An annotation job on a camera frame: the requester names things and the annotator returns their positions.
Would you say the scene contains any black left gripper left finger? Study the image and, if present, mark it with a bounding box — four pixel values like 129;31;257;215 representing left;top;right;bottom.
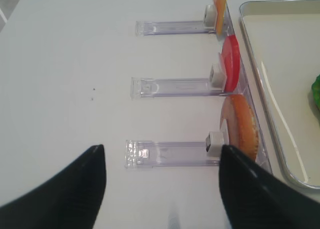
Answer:
0;144;106;229

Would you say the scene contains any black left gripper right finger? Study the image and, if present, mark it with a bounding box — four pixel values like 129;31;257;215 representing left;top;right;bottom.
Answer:
218;145;320;229

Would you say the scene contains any white pusher block tomato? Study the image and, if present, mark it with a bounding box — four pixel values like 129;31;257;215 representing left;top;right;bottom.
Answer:
209;64;227;89

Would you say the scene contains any green lettuce leaf on tray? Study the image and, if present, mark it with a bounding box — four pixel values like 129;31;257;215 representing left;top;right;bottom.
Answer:
311;75;320;109

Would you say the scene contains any clear pusher track tomato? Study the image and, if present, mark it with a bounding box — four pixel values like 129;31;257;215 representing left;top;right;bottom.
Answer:
130;77;225;99

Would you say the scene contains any upright red tomato slice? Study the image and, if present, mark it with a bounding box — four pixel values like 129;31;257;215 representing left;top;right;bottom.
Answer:
221;34;241;94

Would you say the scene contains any white pusher block cheese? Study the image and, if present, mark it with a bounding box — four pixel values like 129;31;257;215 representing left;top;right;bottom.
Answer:
203;4;218;29

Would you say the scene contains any clear pusher track cheese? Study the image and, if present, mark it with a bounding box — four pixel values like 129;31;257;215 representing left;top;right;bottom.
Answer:
135;20;216;36

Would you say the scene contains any upright orange cheese slice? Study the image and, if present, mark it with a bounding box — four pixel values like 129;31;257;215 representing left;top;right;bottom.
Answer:
213;0;227;35

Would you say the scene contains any white pusher block bun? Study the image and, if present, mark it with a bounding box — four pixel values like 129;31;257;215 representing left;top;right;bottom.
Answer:
205;131;224;158

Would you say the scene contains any clear pusher track left bun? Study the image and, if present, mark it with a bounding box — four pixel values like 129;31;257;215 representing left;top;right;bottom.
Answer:
124;140;220;169

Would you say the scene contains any upright bun slice left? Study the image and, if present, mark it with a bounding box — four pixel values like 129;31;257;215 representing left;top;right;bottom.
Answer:
220;94;259;161

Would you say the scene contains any white rectangular metal tray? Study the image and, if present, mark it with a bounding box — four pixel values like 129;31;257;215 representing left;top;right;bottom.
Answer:
239;0;320;190

